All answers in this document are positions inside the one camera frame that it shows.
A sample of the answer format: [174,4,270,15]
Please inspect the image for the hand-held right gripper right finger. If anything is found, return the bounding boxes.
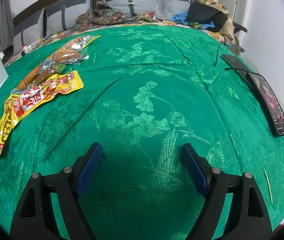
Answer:
[181,143,274,240]

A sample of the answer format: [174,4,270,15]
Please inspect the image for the red and white snack packet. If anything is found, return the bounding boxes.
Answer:
[13,86,49,118]

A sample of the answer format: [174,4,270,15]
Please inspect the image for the black smartphone dark screen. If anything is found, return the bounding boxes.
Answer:
[221,54,256,81]

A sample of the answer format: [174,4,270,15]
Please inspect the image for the green patterned blanket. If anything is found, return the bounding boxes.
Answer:
[0,23,284,240]

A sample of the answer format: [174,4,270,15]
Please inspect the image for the small colourful packets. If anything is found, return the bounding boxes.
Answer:
[134,12,163,23]

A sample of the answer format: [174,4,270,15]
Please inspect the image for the black charging cable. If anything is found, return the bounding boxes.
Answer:
[40,26,54,41]

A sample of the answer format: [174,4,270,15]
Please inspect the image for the clear plastic bag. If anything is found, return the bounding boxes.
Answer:
[154,0,177,20]

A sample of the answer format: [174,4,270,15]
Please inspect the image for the beige patterned scarf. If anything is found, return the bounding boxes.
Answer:
[198,0,237,44]

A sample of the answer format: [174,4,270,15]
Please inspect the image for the floral bedsheet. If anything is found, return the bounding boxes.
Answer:
[3,17,235,66]

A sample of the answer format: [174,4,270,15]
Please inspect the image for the yellow printed snack packet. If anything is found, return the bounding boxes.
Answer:
[38,70,84,101]

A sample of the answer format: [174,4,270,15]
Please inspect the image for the long yellow sausage packet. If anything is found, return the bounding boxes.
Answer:
[0,94,26,159]

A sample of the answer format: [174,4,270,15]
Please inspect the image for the black smartphone lit screen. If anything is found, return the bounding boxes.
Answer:
[247,72,284,138]

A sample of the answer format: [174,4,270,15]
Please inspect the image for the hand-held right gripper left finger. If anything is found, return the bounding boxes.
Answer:
[10,142,103,240]

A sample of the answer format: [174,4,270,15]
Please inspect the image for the thin black cable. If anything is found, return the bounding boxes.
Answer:
[214,42,227,67]

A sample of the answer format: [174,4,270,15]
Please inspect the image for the wooden toothpick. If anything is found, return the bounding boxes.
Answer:
[264,169,273,204]

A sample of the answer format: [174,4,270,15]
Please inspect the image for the brown sausage clear packet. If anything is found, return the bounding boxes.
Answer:
[43,47,89,67]

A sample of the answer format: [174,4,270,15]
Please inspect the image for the orange sausage clear packet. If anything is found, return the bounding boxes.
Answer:
[11,65,47,94]

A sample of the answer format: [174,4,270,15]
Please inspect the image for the dark floral cloth bundle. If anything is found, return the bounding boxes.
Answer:
[75,1,143,32]

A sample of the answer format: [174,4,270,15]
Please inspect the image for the black chair armrest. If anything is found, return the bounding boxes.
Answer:
[233,21,248,34]

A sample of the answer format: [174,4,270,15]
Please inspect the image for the blue cloth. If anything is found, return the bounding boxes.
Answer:
[170,12,215,30]

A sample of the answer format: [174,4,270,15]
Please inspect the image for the dark brown meat packet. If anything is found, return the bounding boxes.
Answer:
[34,66,65,86]

